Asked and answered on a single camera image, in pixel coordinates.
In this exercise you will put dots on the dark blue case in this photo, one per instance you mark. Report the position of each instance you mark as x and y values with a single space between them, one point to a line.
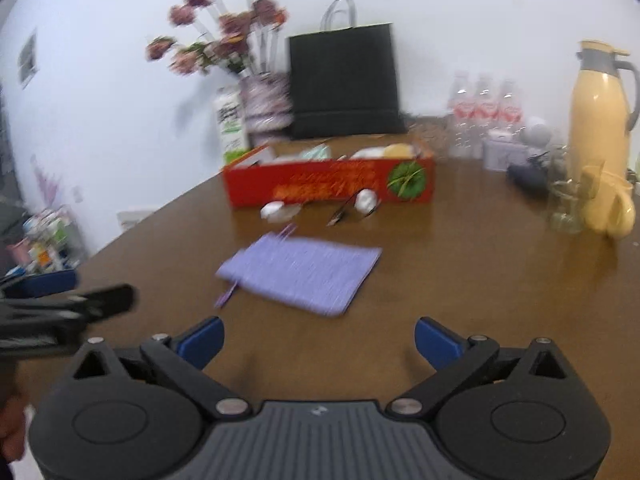
527 175

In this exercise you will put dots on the dark grey cabinet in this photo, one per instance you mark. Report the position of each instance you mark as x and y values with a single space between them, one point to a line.
7 150

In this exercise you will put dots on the purple wall decal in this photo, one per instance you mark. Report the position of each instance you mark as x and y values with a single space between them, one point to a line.
47 180

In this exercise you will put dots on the small white cup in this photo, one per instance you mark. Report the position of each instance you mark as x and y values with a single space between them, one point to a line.
272 210

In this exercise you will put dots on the white round lamp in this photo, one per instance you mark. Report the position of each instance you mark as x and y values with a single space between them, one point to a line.
536 132

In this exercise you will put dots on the black paper bag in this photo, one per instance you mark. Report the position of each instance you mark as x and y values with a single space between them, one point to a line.
345 80

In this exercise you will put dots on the white and green milk carton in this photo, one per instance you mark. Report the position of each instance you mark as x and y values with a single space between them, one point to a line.
231 125

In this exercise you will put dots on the cluttered storage cart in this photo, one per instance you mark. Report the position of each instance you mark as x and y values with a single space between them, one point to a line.
45 245

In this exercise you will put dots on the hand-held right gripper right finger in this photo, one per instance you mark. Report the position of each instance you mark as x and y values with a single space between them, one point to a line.
439 342

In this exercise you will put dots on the white vent panel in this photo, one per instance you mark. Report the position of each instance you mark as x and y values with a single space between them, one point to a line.
135 217

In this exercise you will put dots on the patterned purple vase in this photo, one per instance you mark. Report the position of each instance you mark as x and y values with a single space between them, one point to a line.
265 100

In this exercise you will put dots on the white oval case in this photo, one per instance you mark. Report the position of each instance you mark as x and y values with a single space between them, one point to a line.
369 152

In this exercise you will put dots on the clear container of nuts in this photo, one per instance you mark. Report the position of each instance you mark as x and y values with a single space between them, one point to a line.
430 132

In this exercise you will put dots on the red cardboard box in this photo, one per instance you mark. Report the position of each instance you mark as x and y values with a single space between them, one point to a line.
310 182

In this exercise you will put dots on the person's left hand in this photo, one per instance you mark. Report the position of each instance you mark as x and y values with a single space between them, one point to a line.
11 425

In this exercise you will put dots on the yellow cup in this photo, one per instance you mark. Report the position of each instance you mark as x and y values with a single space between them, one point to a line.
607 205

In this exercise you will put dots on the white earbuds case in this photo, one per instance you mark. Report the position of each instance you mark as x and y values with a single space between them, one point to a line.
500 134

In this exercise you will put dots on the yellow thermos jug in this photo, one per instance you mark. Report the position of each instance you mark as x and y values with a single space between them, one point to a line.
600 120

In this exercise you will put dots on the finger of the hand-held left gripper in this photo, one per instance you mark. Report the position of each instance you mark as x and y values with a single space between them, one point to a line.
47 282
112 300

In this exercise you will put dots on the grey tin box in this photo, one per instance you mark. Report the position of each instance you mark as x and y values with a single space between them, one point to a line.
502 155

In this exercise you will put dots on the shiny green plastic packet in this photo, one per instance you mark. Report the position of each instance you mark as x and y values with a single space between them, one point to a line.
316 153

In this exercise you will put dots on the clear drinking glass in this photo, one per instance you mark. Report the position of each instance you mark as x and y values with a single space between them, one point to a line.
565 210

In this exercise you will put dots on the pink artificial flowers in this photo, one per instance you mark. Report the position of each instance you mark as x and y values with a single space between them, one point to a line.
235 25

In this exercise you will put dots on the framed wall picture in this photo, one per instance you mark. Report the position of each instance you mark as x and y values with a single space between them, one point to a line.
27 60

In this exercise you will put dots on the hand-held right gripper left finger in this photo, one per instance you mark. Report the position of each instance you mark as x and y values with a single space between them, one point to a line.
202 342

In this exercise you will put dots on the yellow sponge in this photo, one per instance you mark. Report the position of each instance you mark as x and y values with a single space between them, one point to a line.
400 150

